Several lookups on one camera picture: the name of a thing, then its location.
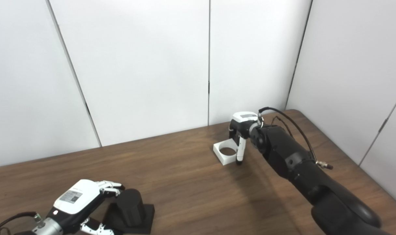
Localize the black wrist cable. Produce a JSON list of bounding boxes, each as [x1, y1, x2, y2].
[[258, 107, 334, 170], [0, 211, 43, 235]]

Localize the black peg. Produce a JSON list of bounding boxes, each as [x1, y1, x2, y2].
[[101, 188, 155, 235]]

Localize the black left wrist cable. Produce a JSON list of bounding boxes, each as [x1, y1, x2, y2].
[[0, 211, 43, 235]]

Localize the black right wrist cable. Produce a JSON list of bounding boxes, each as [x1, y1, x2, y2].
[[258, 107, 334, 170]]

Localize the white square piece with hole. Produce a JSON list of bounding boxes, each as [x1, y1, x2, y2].
[[213, 138, 241, 166]]

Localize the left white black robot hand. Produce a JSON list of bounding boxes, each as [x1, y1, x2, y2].
[[45, 179, 126, 235]]

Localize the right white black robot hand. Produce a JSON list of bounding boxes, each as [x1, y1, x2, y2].
[[228, 112, 262, 165]]

